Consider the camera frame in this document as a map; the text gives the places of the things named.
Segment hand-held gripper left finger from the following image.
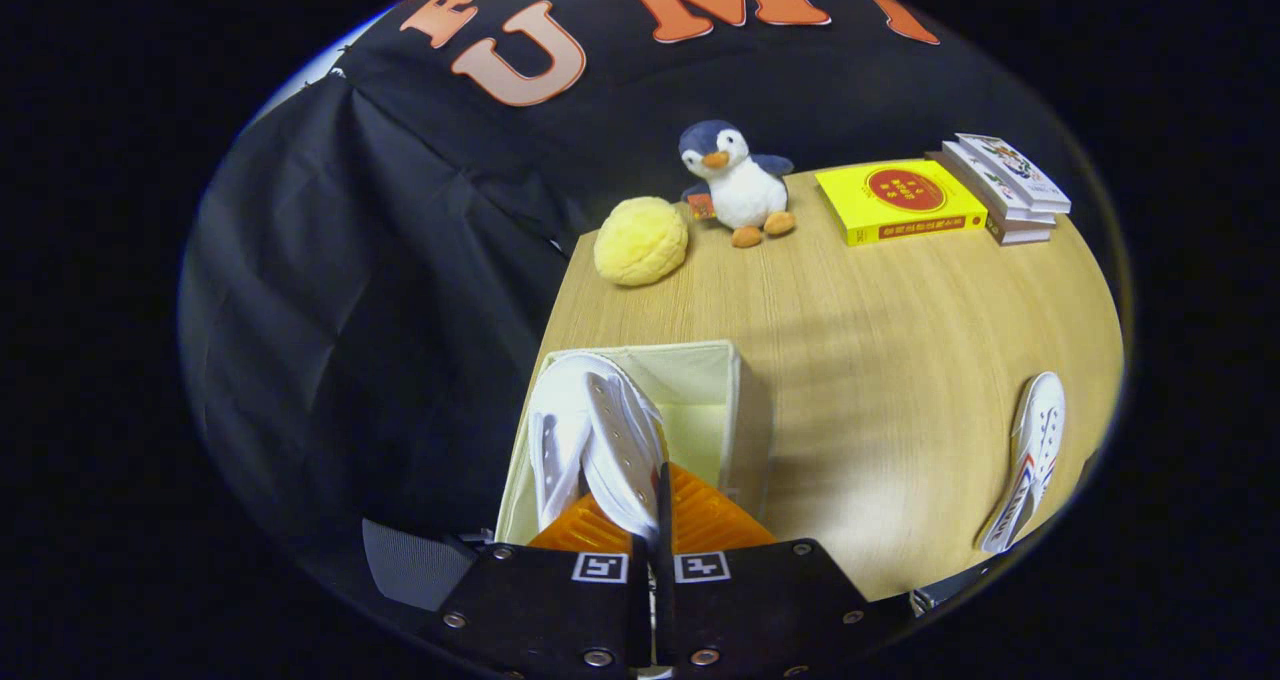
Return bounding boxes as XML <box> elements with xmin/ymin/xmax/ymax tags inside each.
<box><xmin>430</xmin><ymin>490</ymin><xmax>657</xmax><ymax>680</ymax></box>

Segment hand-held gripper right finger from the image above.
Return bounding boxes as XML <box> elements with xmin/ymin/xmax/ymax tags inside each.
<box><xmin>655</xmin><ymin>463</ymin><xmax>882</xmax><ymax>680</ymax></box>

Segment white canvas shoe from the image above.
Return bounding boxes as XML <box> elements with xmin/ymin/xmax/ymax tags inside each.
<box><xmin>978</xmin><ymin>371</ymin><xmax>1066</xmax><ymax>555</ymax></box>
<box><xmin>527</xmin><ymin>352</ymin><xmax>669</xmax><ymax>541</ymax></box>

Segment beige fabric storage box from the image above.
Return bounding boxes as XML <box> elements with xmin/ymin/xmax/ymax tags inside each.
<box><xmin>495</xmin><ymin>340</ymin><xmax>771</xmax><ymax>546</ymax></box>

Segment yellow round plush bun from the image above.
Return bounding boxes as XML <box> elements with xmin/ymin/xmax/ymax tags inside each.
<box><xmin>594</xmin><ymin>196</ymin><xmax>690</xmax><ymax>288</ymax></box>

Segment yellow book with red circle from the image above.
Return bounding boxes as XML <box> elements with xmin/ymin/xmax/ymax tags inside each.
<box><xmin>815</xmin><ymin>158</ymin><xmax>989</xmax><ymax>248</ymax></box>

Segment penguin plush toy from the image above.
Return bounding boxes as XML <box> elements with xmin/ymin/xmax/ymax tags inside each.
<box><xmin>678</xmin><ymin>120</ymin><xmax>798</xmax><ymax>249</ymax></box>

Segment white book with floral cover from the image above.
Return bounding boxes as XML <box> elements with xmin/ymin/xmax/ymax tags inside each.
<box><xmin>955</xmin><ymin>133</ymin><xmax>1072</xmax><ymax>214</ymax></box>

